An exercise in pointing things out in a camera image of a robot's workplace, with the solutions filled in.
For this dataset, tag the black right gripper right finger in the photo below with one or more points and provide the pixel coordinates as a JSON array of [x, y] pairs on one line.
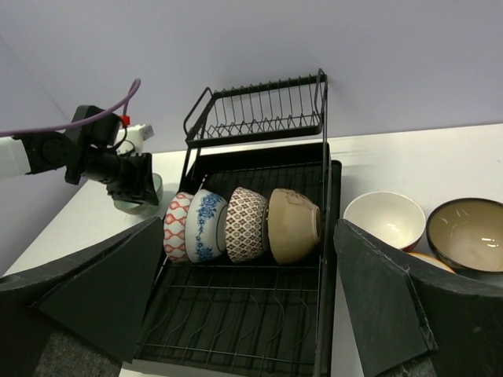
[[410, 318]]

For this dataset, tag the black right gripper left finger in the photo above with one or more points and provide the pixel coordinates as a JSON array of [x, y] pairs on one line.
[[80, 315]]

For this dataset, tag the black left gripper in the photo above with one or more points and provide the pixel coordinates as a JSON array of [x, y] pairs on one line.
[[125, 177]]

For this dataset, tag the pale green bowl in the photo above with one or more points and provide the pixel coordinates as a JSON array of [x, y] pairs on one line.
[[147, 204]]

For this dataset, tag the dark blue patterned bowl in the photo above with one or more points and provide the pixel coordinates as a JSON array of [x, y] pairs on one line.
[[174, 228]]

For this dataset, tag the blue and white floral bowl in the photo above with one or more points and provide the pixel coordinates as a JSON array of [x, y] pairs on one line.
[[205, 228]]

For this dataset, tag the red lattice patterned bowl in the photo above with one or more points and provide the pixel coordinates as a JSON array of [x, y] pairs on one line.
[[244, 225]]

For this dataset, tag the black bowl tan outside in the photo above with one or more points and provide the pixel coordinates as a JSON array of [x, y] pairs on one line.
[[294, 225]]

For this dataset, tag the white bowl patterned rim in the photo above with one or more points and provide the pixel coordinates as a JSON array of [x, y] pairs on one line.
[[432, 261]]

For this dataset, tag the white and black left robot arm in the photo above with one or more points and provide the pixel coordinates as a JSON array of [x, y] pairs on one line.
[[91, 151]]

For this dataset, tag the black dish rack tray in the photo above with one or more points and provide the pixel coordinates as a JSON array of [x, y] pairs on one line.
[[255, 318]]

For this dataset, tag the white bowl brown outside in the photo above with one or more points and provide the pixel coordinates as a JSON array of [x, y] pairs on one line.
[[391, 217]]

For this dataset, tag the brown bowl cream inside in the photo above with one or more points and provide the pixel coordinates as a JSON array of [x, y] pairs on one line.
[[466, 233]]

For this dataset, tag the black wire plate rack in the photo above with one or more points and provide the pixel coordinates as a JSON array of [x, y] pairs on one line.
[[287, 108]]

